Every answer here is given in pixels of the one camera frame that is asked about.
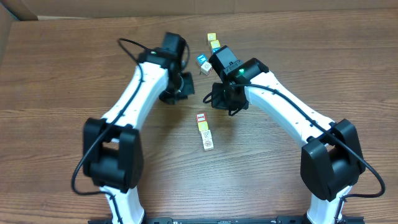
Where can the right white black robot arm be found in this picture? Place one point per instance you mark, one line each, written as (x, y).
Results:
(330, 152)

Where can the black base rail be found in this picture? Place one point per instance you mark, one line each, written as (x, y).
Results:
(277, 220)

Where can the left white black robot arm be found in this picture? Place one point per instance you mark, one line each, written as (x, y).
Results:
(112, 150)

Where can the yellow block near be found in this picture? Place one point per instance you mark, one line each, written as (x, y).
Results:
(215, 44)

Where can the wooden letter K block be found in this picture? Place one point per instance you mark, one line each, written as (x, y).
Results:
(203, 126)

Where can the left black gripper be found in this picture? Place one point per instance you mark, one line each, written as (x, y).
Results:
(187, 88)

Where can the yellow block far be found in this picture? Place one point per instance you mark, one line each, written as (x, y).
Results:
(211, 37)

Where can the blue letter X block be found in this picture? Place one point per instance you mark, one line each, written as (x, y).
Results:
(215, 49)

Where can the wooden letter O block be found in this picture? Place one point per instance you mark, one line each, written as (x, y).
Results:
(206, 68)

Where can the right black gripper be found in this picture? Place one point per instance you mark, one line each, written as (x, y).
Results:
(219, 102)

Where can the blue letter L block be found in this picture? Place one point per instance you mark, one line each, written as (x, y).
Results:
(201, 59)

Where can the yellow block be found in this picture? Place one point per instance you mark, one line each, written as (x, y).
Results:
(215, 44)
(211, 37)

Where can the red letter I block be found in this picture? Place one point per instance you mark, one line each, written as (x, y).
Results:
(201, 117)

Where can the wooden ladybug block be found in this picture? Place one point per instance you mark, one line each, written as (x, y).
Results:
(206, 135)

